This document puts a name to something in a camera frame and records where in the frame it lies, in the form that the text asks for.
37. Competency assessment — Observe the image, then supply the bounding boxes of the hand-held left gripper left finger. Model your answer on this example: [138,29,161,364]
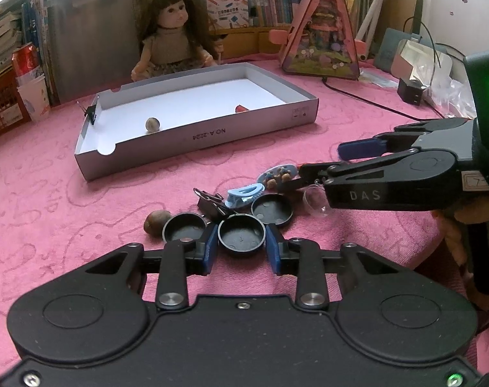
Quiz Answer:
[83,223,220,312]

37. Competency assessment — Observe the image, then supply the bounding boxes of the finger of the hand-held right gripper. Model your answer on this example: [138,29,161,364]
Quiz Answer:
[299,148,460,189]
[338,118,475,161]

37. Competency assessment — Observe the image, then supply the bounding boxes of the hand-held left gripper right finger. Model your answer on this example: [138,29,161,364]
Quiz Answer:
[264,223,402,313]

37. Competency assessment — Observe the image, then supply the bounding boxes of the black round cap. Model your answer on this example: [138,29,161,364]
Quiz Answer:
[250,194,295,227]
[218,214,266,256]
[162,213,208,243]

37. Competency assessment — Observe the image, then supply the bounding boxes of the clear plastic cup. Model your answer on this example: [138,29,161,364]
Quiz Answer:
[304,183,332,219]

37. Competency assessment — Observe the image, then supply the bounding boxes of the bear decorated hair clip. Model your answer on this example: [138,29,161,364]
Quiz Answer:
[256,163,299,189]

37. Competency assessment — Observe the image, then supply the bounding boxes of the black binder clip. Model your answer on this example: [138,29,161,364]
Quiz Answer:
[77,94,101,125]
[193,187,229,220]

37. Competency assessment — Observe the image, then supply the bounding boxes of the dark brown nut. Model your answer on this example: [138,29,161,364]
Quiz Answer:
[143,210,173,236]

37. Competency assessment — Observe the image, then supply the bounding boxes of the light blue hair clip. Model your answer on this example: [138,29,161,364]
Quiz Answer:
[224,183,266,209]

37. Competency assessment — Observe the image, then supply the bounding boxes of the grey cardboard box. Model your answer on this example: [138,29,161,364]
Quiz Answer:
[74,61,319,182]

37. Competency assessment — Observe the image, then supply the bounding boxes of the person's right hand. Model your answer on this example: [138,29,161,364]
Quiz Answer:
[432,209,489,312]

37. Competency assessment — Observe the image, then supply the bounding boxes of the black power adapter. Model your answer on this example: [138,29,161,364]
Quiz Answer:
[398,77,424,107]

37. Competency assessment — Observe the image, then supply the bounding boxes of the clear plastic bag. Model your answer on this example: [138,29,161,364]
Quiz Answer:
[424,76,481,119]

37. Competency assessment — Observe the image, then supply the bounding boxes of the teal notebook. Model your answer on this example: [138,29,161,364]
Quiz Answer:
[375,28,410,73]

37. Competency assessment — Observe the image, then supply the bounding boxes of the pink triangular toy house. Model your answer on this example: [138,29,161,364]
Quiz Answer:
[269,0,368,82]

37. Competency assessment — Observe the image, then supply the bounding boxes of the white plastic pipes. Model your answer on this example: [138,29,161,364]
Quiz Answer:
[355,0,398,45]

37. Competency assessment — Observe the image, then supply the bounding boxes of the orange desk organizer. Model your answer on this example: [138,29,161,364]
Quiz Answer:
[212,26,294,61]

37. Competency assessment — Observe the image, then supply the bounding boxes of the pink towel cloth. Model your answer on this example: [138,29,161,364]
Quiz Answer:
[0,50,475,373]

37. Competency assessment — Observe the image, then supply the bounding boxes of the colourful printed cardboard box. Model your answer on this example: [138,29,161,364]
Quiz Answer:
[206,0,250,32]

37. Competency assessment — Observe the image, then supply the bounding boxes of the brown haired doll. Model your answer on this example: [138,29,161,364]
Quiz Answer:
[131,0,219,82]

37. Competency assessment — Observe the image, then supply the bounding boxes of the white paper cup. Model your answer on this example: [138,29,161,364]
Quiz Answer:
[16,74,52,122]

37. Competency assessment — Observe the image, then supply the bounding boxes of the grey storage bin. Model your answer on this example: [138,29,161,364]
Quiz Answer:
[41,0,142,103]

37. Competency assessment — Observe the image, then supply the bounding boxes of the red soda can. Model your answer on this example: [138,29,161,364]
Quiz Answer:
[11,44,44,77]

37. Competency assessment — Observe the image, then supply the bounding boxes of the stack of lying books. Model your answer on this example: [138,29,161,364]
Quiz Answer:
[0,0,44,85]

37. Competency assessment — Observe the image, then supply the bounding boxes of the black power cable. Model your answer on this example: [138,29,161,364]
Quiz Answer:
[322,77,444,121]

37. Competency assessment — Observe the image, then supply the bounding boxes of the thin black looped cable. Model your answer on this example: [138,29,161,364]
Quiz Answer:
[403,16,444,89]

